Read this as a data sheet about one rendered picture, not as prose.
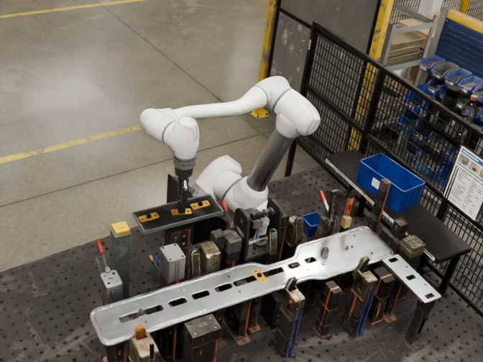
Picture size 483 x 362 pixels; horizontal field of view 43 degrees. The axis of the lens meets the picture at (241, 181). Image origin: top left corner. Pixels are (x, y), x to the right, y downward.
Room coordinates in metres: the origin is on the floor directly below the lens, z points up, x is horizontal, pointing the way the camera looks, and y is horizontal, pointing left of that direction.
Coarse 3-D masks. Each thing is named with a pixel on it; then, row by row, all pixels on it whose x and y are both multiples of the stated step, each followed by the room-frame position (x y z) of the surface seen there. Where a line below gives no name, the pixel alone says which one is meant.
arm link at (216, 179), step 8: (216, 160) 2.64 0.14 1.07; (224, 160) 2.63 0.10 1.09; (232, 160) 2.64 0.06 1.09; (208, 168) 2.61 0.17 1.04; (216, 168) 2.59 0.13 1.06; (224, 168) 2.59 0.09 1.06; (232, 168) 2.60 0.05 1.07; (240, 168) 2.63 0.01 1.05; (200, 176) 2.60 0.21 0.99; (208, 176) 2.57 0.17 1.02; (216, 176) 2.56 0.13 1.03; (224, 176) 2.56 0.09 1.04; (232, 176) 2.57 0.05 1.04; (240, 176) 2.61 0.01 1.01; (200, 184) 2.55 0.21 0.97; (208, 184) 2.54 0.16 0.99; (216, 184) 2.54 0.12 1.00; (224, 184) 2.53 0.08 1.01; (232, 184) 2.53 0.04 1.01; (208, 192) 2.52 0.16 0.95; (216, 192) 2.52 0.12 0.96; (224, 192) 2.51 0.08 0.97
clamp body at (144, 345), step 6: (132, 336) 1.46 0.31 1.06; (150, 336) 1.47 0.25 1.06; (132, 342) 1.44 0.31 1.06; (138, 342) 1.44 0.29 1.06; (144, 342) 1.44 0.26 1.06; (150, 342) 1.45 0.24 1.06; (132, 348) 1.43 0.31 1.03; (138, 348) 1.41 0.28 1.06; (144, 348) 1.42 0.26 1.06; (150, 348) 1.44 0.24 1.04; (156, 348) 1.42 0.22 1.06; (132, 354) 1.43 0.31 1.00; (138, 354) 1.39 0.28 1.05; (144, 354) 1.39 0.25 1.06; (150, 354) 1.44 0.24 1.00; (156, 354) 1.41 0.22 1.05; (132, 360) 1.43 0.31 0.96; (138, 360) 1.39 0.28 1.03; (144, 360) 1.38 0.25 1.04; (156, 360) 1.41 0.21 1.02
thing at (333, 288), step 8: (328, 288) 1.92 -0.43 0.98; (336, 288) 1.92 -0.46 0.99; (328, 296) 1.90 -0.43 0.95; (336, 296) 1.89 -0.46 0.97; (328, 304) 1.89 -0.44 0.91; (336, 304) 1.90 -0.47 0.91; (320, 312) 1.93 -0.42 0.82; (328, 312) 1.89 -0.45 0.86; (320, 320) 1.92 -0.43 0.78; (328, 320) 1.90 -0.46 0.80; (312, 328) 1.94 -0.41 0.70; (320, 328) 1.90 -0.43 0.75; (328, 328) 1.90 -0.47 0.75; (320, 336) 1.89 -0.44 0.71; (328, 336) 1.90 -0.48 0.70
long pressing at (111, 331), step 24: (336, 240) 2.22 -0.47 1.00; (360, 240) 2.24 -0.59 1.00; (240, 264) 1.97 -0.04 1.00; (288, 264) 2.02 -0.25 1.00; (312, 264) 2.03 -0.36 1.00; (336, 264) 2.05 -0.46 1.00; (168, 288) 1.77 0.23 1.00; (192, 288) 1.79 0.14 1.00; (240, 288) 1.83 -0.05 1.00; (264, 288) 1.85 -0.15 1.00; (96, 312) 1.60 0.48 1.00; (120, 312) 1.62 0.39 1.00; (144, 312) 1.63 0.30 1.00; (168, 312) 1.65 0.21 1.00; (192, 312) 1.66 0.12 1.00; (120, 336) 1.50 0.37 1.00
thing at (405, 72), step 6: (426, 0) 6.35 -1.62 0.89; (432, 0) 6.30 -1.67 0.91; (438, 0) 6.33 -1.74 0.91; (420, 6) 6.38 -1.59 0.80; (426, 6) 6.33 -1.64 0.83; (432, 6) 6.29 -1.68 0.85; (438, 6) 6.35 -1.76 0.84; (420, 12) 6.37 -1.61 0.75; (426, 12) 6.32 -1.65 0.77; (432, 12) 6.30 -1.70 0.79; (396, 72) 6.46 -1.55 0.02; (402, 72) 6.38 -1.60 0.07; (408, 72) 6.32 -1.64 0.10
